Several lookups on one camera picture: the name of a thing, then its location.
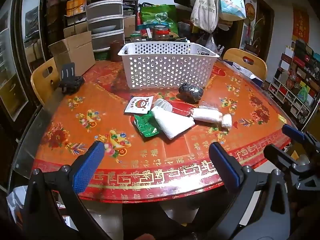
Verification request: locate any red wall poster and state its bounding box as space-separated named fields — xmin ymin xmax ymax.
xmin=292 ymin=7 xmax=310 ymax=42

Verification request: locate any white ribbed plastic lid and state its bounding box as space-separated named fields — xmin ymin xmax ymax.
xmin=154 ymin=99 xmax=173 ymax=112

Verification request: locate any shelf of boxes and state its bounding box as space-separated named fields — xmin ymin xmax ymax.
xmin=269 ymin=39 xmax=320 ymax=124

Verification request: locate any glass jar with red lid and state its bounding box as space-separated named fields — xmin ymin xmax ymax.
xmin=152 ymin=26 xmax=168 ymax=42

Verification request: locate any black phone stand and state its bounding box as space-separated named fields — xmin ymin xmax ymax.
xmin=58 ymin=62 xmax=85 ymax=95

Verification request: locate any white canvas tote bag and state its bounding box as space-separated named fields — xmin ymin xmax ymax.
xmin=190 ymin=0 xmax=219 ymax=33

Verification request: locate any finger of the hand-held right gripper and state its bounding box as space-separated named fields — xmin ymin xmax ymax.
xmin=263 ymin=144 xmax=301 ymax=172
xmin=282 ymin=124 xmax=320 ymax=153

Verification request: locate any black shiny packet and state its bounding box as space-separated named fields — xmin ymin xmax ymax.
xmin=178 ymin=82 xmax=204 ymax=103

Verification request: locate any white perforated plastic basket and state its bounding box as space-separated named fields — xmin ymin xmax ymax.
xmin=117 ymin=42 xmax=220 ymax=90

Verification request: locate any blue printed tote bag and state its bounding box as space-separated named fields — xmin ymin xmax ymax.
xmin=216 ymin=0 xmax=247 ymax=20

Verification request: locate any wooden chair with handle slot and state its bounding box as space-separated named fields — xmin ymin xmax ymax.
xmin=222 ymin=48 xmax=267 ymax=82
xmin=30 ymin=57 xmax=60 ymax=105

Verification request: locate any green foil packet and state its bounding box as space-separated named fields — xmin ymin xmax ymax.
xmin=134 ymin=112 xmax=162 ymax=138

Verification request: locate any white cartoon print packet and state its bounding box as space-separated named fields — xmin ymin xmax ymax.
xmin=124 ymin=96 xmax=153 ymax=114

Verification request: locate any clear plastic bag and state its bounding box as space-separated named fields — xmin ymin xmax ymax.
xmin=197 ymin=35 xmax=220 ymax=55

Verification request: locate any green shopping bag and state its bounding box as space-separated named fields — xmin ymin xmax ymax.
xmin=140 ymin=4 xmax=179 ymax=37

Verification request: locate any green mesh basket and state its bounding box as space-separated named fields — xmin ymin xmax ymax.
xmin=94 ymin=51 xmax=111 ymax=61

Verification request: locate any cardboard box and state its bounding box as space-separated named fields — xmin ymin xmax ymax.
xmin=48 ymin=31 xmax=96 ymax=77

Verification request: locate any white plastic bag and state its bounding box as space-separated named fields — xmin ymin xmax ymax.
xmin=151 ymin=106 xmax=195 ymax=140

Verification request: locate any small white cloth roll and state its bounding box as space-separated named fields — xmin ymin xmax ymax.
xmin=221 ymin=114 xmax=233 ymax=130

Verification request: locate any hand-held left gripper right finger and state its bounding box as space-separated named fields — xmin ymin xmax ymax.
xmin=200 ymin=142 xmax=292 ymax=240

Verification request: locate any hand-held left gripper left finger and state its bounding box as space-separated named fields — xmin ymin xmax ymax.
xmin=24 ymin=141 xmax=110 ymax=240

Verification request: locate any white towel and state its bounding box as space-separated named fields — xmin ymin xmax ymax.
xmin=191 ymin=102 xmax=223 ymax=124

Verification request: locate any brown canister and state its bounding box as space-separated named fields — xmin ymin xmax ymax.
xmin=110 ymin=41 xmax=125 ymax=62

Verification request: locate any red printed tablecloth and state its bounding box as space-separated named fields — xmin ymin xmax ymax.
xmin=31 ymin=60 xmax=295 ymax=204

